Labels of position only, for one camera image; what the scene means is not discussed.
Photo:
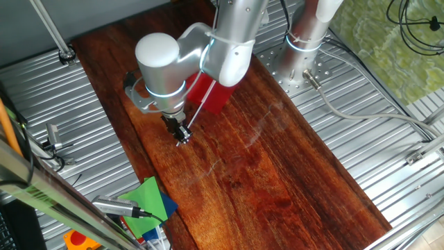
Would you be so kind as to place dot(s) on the metal frame bar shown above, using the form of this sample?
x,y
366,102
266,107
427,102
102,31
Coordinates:
x,y
52,194

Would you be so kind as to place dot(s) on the silver camera pole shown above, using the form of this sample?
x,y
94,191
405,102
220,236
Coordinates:
x,y
52,31

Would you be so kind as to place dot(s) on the aluminium profile with bracket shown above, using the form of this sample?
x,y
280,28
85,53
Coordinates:
x,y
425,149

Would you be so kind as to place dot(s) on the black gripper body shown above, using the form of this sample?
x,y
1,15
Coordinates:
x,y
173,125

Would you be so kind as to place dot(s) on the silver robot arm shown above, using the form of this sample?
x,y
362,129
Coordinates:
x,y
194,59

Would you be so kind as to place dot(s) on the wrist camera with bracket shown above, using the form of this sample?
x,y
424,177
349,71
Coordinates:
x,y
137,93

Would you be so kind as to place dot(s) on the orange emergency stop box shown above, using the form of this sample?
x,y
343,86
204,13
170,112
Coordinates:
x,y
78,240

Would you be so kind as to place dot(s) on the silver depth camera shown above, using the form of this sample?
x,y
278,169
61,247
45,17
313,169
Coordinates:
x,y
114,206

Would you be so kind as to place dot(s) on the small silver camera on stand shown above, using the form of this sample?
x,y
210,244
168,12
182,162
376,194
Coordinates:
x,y
53,137

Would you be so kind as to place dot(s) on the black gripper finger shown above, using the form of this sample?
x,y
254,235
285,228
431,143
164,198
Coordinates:
x,y
188,133
181,139

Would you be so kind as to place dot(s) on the blue flag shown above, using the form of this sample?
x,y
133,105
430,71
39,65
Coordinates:
x,y
170,206

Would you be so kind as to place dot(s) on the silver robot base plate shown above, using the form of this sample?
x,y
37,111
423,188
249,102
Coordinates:
x,y
274,66

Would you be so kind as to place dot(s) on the green flag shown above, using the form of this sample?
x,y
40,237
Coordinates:
x,y
147,205

